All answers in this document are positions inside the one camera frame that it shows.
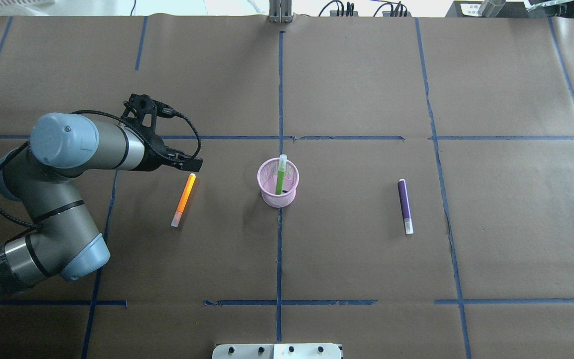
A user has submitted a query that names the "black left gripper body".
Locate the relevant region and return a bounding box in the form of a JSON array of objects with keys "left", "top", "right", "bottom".
[{"left": 141, "top": 135, "right": 188, "bottom": 172}]

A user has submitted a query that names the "orange highlighter pen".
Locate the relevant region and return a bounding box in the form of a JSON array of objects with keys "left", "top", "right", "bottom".
[{"left": 170, "top": 173, "right": 197, "bottom": 228}]

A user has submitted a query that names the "green highlighter pen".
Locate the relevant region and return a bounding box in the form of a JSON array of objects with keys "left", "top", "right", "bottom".
[{"left": 274, "top": 153, "right": 287, "bottom": 195}]

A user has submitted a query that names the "purple highlighter pen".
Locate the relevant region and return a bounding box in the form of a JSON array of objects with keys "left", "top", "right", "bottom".
[{"left": 397, "top": 178, "right": 414, "bottom": 235}]

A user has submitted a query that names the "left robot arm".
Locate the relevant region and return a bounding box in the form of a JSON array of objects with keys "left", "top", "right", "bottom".
[{"left": 0, "top": 112, "right": 202, "bottom": 300}]

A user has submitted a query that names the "pink mesh pen holder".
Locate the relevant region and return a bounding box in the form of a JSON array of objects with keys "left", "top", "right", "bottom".
[{"left": 257, "top": 154, "right": 300, "bottom": 208}]

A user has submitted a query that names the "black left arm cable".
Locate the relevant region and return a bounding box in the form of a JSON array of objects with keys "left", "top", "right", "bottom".
[{"left": 0, "top": 106, "right": 202, "bottom": 230}]

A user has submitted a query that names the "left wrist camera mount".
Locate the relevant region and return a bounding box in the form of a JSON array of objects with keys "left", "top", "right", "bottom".
[{"left": 120, "top": 93, "right": 177, "bottom": 136}]

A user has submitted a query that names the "aluminium frame post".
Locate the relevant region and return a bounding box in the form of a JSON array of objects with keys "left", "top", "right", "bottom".
[{"left": 268, "top": 0, "right": 293, "bottom": 23}]

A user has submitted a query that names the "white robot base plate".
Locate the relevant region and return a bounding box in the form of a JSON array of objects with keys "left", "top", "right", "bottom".
[{"left": 212, "top": 343, "right": 344, "bottom": 359}]

